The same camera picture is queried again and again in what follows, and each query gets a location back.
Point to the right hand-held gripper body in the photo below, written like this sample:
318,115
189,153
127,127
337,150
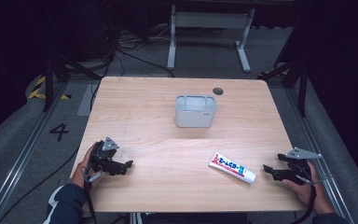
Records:
301,166

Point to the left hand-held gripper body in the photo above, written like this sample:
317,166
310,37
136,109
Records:
101,155

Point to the white toothpaste tube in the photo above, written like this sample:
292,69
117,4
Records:
231,167

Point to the white plastic storage box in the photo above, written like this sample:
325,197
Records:
195,112

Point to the person's left hand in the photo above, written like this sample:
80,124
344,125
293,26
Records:
80,172

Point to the person's right hand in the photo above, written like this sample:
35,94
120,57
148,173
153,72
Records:
313,196

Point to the black tripod stand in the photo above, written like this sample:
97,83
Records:
295,74
54,70

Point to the yellow black hazard tape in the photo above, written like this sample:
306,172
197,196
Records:
38,88

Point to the aluminium floor rail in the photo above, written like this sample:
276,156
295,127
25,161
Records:
320,149
18,161

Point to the grey metal stand frame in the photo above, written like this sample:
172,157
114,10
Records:
209,20

